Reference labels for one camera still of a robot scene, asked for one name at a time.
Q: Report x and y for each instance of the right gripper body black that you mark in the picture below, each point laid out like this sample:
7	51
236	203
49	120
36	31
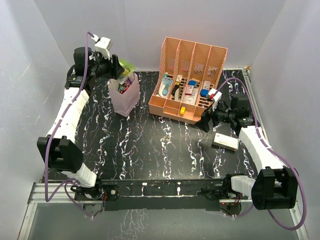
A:
224	115

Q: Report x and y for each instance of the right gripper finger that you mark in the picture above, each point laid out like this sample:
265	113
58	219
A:
203	123
209	113

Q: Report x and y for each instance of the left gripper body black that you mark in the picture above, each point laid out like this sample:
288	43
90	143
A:
102	67

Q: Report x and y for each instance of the green candy packet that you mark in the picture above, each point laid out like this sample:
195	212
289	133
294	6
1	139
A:
127	66

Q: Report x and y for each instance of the purple M&M's packet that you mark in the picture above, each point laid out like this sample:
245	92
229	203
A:
124	87

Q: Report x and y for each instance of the pale pink paper bag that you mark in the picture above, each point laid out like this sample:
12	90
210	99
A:
123	103

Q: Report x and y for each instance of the pink candy packet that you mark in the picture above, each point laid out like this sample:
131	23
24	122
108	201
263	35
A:
122	80

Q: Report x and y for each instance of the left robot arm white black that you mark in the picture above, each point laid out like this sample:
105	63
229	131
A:
58	149

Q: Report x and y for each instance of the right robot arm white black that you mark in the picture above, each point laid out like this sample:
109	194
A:
275	186

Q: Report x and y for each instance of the blue white item pack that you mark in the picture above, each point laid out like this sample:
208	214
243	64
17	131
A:
204	92

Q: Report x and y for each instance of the small yellow box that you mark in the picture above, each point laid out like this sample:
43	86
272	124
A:
182	110

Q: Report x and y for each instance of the white plastic packet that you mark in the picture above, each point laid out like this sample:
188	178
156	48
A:
190	99

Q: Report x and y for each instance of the white rectangular box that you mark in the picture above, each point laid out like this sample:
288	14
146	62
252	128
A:
227	142

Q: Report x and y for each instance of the black yellow utility knife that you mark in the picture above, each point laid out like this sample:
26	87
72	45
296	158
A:
176	92

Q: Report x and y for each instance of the orange desk file organizer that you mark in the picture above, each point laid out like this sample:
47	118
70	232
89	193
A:
186	60

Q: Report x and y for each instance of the light blue tape dispenser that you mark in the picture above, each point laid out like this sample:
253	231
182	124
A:
165	85

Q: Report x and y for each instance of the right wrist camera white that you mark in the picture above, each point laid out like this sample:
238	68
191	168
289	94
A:
214	96

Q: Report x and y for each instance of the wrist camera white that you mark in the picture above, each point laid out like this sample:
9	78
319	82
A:
214	96
102	45

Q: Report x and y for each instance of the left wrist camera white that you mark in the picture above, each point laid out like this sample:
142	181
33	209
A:
102	45

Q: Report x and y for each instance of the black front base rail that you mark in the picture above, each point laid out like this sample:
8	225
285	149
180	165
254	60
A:
168	194

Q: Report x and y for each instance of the aluminium frame rail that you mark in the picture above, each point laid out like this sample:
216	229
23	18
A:
148	210

